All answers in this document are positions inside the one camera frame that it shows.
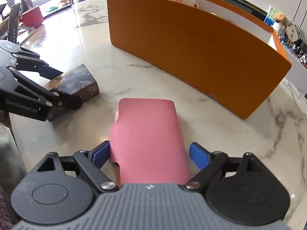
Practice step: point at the pink notebook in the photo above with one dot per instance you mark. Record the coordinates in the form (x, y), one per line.
(146, 142)

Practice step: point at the brown teddy bear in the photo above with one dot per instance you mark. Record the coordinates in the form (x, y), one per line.
(280, 17)

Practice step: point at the orange cardboard box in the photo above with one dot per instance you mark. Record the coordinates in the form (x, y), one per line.
(216, 47)

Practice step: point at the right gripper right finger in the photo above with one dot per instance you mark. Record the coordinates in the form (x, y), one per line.
(210, 165)

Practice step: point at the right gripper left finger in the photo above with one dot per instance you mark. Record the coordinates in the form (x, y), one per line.
(89, 164)

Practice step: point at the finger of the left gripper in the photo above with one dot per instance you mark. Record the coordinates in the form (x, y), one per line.
(53, 97)
(31, 62)

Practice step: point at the red mug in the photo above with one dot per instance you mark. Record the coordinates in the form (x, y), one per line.
(32, 17)

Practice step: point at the dark patterned card box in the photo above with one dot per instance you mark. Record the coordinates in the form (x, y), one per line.
(77, 82)

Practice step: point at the round paper fan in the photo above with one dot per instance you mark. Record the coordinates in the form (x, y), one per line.
(293, 31)

